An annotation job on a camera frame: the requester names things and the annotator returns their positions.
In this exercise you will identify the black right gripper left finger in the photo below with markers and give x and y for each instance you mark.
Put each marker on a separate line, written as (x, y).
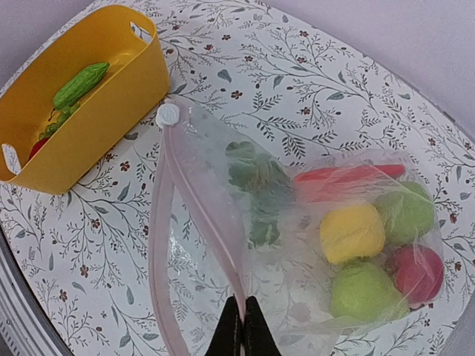
(226, 340)

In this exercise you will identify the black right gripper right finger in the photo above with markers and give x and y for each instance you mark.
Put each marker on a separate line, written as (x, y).
(257, 338)

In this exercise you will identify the green apple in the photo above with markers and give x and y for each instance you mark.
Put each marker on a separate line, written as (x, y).
(364, 292)
(407, 213)

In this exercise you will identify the clear zip top bag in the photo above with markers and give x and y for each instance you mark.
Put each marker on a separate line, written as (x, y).
(291, 279)

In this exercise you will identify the yellow lemon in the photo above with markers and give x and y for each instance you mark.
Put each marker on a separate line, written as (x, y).
(352, 232)

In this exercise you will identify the orange carrot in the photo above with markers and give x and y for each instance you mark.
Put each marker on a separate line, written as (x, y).
(271, 189)

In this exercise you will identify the red apple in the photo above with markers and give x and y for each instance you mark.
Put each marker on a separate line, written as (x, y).
(418, 272)
(38, 146)

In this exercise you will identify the yellow plastic basket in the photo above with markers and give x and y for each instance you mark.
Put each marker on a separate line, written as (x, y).
(135, 82)

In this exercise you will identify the green cucumber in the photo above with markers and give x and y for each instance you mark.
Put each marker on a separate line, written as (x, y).
(81, 84)

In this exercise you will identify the floral table mat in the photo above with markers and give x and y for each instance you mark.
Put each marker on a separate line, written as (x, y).
(294, 89)

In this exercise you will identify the green grape bunch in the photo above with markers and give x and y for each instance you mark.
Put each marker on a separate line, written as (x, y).
(52, 128)

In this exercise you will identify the front aluminium rail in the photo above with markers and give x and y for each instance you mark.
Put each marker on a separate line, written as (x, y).
(24, 326)

